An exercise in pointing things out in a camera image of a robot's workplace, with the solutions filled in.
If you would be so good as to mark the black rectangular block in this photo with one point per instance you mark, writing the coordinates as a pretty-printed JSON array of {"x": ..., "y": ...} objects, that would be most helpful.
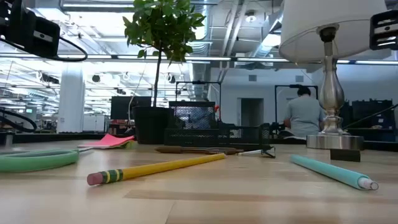
[{"x": 345, "y": 155}]

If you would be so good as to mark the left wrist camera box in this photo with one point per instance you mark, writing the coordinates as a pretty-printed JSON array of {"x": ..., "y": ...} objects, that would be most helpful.
[{"x": 46, "y": 43}]

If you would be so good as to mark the black monitor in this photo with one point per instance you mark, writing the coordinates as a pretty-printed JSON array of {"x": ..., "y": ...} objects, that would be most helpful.
[{"x": 124, "y": 107}]

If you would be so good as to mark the white shade table lamp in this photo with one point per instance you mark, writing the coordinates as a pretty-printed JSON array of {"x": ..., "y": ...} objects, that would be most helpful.
[{"x": 331, "y": 93}]

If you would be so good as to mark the pink sticky note pad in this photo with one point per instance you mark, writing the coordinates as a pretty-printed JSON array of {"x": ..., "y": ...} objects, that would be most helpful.
[{"x": 109, "y": 141}]

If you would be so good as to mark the yellow pencil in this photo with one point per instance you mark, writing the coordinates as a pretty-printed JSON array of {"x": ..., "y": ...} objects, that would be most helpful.
[{"x": 155, "y": 168}]

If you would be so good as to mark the teal pen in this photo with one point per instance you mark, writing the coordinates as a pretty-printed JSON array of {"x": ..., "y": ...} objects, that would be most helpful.
[{"x": 326, "y": 171}]

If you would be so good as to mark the black storage bins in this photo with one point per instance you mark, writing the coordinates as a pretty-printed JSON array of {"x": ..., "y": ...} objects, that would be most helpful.
[{"x": 370, "y": 112}]

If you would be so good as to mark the black mesh desk organizer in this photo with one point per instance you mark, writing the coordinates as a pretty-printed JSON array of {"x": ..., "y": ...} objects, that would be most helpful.
[{"x": 192, "y": 137}]

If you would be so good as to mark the potted green plant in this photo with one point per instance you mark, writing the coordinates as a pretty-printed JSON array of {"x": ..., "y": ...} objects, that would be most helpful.
[{"x": 152, "y": 124}]

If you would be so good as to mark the person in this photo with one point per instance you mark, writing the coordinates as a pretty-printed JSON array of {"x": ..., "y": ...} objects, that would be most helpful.
[{"x": 303, "y": 115}]

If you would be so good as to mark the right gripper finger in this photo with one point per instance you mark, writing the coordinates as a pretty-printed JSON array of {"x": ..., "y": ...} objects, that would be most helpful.
[{"x": 381, "y": 35}]

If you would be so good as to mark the black aluminium table frame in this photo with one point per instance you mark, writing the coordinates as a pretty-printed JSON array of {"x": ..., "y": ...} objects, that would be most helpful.
[{"x": 46, "y": 137}]

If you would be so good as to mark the brown pen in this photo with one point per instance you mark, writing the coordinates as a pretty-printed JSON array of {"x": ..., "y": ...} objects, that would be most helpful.
[{"x": 174, "y": 150}]

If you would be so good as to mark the white column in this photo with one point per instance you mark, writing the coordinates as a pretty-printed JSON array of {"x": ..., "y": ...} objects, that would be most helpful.
[{"x": 71, "y": 99}]

